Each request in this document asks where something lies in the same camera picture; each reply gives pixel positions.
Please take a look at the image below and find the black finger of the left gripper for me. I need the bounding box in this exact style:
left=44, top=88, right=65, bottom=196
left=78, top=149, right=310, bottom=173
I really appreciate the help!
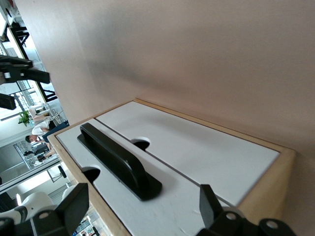
left=0, top=55, right=52, bottom=85
left=0, top=92, right=17, bottom=111

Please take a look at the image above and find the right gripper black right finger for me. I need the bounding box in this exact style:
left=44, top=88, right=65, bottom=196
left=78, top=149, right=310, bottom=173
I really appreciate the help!
left=198, top=183, right=249, bottom=236

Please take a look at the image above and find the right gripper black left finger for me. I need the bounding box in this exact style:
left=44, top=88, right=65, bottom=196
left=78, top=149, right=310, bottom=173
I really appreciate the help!
left=31, top=182, right=90, bottom=236

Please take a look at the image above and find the white drawer with black handle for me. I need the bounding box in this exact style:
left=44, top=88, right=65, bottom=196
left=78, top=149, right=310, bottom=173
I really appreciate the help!
left=54, top=118, right=238, bottom=236

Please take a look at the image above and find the wooden drawer cabinet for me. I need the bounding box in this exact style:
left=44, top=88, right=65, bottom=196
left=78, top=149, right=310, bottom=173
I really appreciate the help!
left=47, top=97, right=296, bottom=236

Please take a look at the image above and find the green potted plant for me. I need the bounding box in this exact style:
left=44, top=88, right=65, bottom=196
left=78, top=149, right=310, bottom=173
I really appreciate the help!
left=18, top=110, right=33, bottom=127

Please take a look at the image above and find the person in white shirt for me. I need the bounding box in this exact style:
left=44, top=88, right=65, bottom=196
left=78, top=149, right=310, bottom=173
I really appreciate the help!
left=24, top=123, right=51, bottom=146

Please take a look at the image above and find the black metal frame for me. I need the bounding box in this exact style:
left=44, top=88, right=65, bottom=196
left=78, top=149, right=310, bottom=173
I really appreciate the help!
left=7, top=21, right=59, bottom=103

